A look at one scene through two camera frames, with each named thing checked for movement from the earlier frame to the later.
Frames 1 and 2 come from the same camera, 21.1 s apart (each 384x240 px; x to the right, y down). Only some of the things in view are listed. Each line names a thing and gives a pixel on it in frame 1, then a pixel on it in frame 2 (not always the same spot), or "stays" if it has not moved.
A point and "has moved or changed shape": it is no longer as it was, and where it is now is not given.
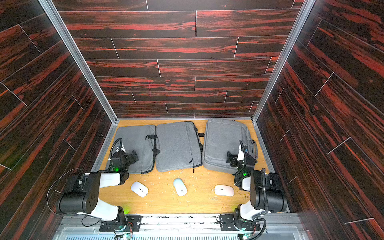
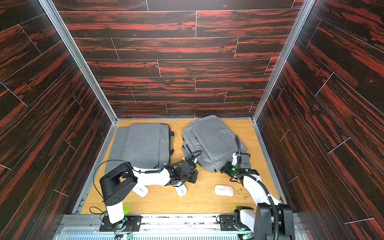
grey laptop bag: x=221 y=136 has moved or changed shape
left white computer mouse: x=139 y=189 stays
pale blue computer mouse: x=180 y=187 stays
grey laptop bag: x=180 y=146 -> x=148 y=145
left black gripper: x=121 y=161 -> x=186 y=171
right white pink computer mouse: x=224 y=190 stays
